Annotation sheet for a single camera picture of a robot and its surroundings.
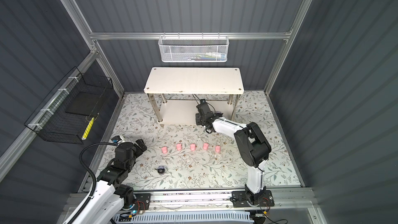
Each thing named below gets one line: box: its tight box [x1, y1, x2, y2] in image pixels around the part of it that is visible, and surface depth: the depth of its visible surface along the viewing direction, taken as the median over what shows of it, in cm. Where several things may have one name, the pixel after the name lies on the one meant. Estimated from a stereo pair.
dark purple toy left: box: [157, 165, 166, 176], surface depth 81 cm
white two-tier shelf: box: [144, 66, 245, 124], surface depth 85 cm
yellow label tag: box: [81, 116, 95, 141], surface depth 70 cm
